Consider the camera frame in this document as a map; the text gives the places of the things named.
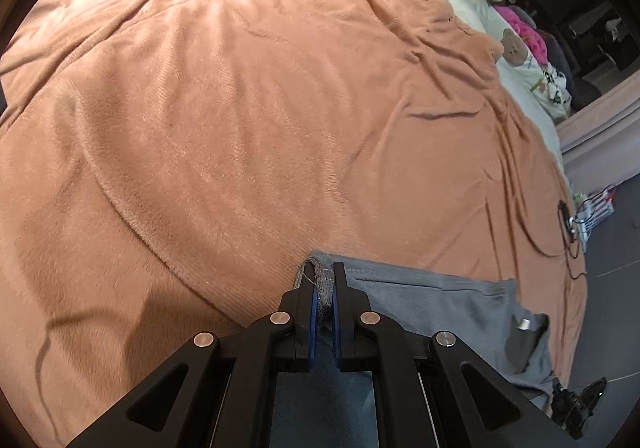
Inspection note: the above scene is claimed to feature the orange fleece blanket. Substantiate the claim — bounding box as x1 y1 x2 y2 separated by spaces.
0 0 588 448

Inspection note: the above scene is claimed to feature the grey t-shirt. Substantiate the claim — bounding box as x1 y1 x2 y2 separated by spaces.
270 250 558 448

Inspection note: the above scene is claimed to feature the black device with cable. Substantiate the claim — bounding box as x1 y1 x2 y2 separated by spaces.
556 200 590 279

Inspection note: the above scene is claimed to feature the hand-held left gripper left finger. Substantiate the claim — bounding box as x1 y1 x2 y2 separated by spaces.
65 275 321 448

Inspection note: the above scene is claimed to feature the white bedside shelf unit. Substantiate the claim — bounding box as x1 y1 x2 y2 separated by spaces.
572 190 598 249

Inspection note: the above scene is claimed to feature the black and white patterned cloth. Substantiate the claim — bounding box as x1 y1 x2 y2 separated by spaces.
532 62 572 119

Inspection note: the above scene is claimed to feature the cream duvet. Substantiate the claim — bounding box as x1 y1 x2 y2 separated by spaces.
345 0 573 179

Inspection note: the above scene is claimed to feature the bear print white pillow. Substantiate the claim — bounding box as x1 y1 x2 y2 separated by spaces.
500 28 547 88

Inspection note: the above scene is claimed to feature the pink plush toy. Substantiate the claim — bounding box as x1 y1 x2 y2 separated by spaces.
495 5 551 63

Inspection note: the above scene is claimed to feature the dark grey chair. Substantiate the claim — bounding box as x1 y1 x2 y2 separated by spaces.
542 35 603 109

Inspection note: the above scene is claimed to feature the striped gift bag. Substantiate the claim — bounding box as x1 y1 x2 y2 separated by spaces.
582 184 617 229

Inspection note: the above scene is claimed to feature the pink curtain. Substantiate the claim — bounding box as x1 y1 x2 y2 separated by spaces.
557 80 640 189

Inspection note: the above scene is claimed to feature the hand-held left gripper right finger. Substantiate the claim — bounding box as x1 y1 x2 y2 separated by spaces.
332 262 583 448

